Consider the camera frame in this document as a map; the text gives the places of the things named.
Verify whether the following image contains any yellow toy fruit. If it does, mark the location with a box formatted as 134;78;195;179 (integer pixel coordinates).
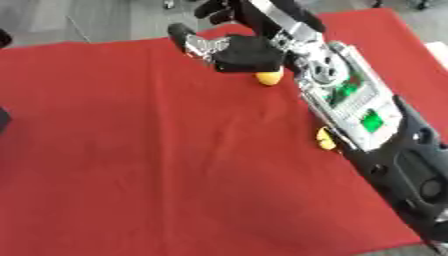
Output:
315;126;340;151

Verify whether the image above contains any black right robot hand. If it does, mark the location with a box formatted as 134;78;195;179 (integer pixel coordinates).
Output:
166;0;328;74

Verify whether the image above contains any orange round toy fruit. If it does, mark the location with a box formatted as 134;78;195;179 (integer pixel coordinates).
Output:
253;67;286;87

